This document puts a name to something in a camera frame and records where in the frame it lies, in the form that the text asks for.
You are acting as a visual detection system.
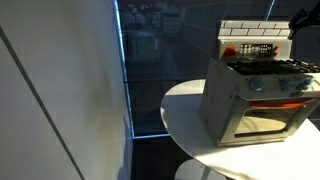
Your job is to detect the grey oven door with window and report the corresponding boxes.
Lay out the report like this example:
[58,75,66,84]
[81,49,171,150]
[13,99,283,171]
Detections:
[229,97,317,140]

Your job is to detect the blue stove knob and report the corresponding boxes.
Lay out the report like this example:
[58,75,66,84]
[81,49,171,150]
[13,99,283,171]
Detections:
[280,77,299,92]
[249,77,266,93]
[298,75,315,90]

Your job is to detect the black stove keypad panel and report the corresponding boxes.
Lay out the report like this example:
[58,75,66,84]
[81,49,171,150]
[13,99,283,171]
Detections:
[239,43,274,59]

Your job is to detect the red round stove knob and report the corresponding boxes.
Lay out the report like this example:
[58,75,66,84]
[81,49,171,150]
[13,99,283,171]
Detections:
[223,45,238,58]

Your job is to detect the orange oven door handle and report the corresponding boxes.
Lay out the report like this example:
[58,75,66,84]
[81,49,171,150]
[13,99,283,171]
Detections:
[249,98,316,110]

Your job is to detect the black burner grate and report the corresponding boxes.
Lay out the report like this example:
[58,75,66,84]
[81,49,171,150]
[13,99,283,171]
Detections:
[227,58,320,75]

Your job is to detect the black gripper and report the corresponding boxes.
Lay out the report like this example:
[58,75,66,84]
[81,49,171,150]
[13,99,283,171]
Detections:
[287,0,320,40]

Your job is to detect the white table pedestal base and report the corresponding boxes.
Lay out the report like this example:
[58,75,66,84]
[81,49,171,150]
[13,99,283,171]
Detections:
[174,158,228,180]

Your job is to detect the grey toy stove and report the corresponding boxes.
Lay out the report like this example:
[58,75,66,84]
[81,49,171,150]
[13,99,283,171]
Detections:
[199,19,320,148]

